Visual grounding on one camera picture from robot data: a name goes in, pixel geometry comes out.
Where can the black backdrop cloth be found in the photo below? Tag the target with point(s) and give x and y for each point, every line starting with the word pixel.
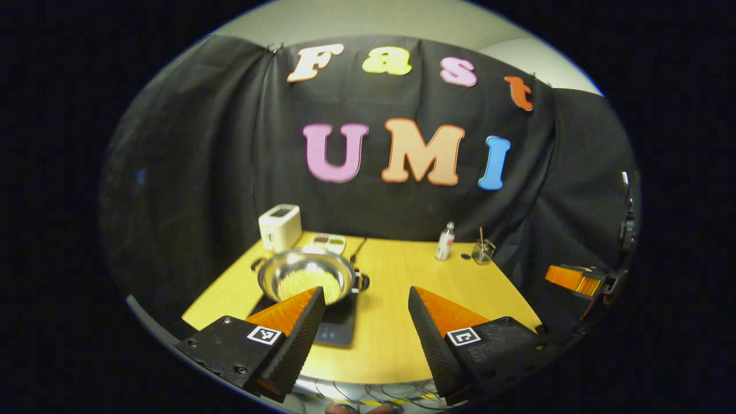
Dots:
pixel 201 172

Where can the small bottle with red label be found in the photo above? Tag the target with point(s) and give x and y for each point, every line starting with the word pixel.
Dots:
pixel 444 244

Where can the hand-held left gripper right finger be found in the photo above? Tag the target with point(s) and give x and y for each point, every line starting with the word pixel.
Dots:
pixel 431 345

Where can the black induction cooktop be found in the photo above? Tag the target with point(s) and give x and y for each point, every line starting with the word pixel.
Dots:
pixel 339 328

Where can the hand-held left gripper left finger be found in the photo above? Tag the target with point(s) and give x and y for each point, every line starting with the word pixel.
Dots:
pixel 296 345

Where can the sectioned snack plate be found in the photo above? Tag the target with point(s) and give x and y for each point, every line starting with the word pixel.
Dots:
pixel 330 243

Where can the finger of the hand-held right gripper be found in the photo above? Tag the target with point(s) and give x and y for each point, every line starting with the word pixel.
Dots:
pixel 566 278

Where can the pile of soybeans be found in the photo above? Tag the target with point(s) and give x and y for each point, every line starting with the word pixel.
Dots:
pixel 305 282

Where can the white toaster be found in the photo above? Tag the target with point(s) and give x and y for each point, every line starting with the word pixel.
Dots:
pixel 280 229

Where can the stainless steel pot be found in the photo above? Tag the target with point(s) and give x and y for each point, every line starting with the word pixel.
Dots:
pixel 305 261

